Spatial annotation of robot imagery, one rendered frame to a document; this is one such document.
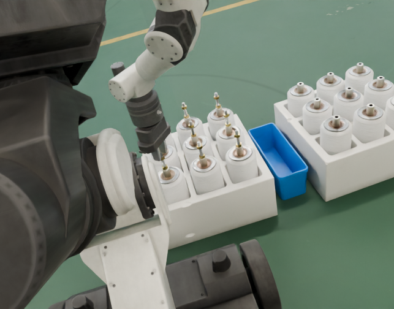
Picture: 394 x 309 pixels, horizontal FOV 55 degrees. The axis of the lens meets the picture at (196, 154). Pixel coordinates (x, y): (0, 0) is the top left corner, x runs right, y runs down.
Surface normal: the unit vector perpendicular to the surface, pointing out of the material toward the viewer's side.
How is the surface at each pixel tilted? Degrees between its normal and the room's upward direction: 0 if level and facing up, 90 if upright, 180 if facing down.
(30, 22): 72
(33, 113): 10
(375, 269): 0
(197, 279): 0
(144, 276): 31
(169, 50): 108
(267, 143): 88
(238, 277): 45
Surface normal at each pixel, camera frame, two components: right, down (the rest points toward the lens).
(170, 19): -0.39, 0.26
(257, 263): -0.18, -0.60
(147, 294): -0.06, -0.34
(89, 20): 0.50, 0.18
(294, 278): -0.20, -0.75
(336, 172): 0.26, 0.58
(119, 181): 0.76, -0.11
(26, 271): 0.07, 0.05
